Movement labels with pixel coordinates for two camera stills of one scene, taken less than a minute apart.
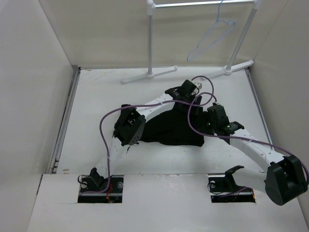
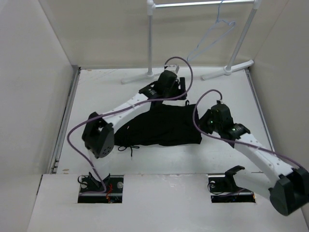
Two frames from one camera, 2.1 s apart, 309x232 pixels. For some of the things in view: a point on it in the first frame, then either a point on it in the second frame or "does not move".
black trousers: x=180 y=124 does not move
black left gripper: x=197 y=101 -> x=176 y=85
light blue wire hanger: x=208 y=33 does not move
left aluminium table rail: x=53 y=166 does not move
